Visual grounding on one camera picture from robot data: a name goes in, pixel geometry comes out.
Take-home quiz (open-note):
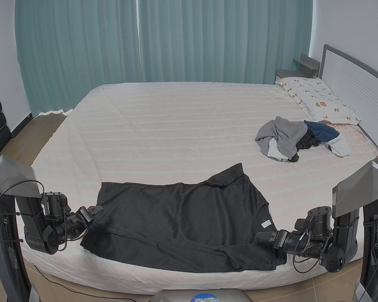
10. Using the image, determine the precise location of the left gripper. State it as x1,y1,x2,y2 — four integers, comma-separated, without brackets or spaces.
64,204,105,242

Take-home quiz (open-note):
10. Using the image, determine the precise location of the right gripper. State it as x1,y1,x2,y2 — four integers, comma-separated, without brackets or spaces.
255,229,308,256

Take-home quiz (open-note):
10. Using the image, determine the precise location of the black T-shirt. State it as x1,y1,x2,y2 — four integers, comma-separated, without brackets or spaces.
80,163,287,272

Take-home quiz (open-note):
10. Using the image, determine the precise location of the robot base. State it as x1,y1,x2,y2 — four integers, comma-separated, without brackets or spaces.
151,289,249,302

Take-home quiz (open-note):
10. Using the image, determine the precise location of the pile of clothes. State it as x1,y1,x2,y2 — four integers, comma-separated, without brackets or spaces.
255,116,351,163

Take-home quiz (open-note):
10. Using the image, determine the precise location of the bed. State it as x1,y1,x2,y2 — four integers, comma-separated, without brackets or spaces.
19,44,378,295

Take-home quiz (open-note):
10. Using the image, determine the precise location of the white printed pillow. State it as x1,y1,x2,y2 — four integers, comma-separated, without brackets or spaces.
275,76,361,126

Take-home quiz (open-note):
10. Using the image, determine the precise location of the blue-green curtain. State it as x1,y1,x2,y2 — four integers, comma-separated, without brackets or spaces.
139,0,314,84
15,0,144,114

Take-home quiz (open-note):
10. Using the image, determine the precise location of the grey bedside table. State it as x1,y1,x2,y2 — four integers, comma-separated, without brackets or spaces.
276,54,321,80

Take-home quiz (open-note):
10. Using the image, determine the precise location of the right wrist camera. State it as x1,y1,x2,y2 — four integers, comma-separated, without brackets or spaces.
294,218,310,233

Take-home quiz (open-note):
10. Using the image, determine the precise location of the black cable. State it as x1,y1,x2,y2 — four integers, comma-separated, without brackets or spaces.
0,181,45,213
35,264,73,292

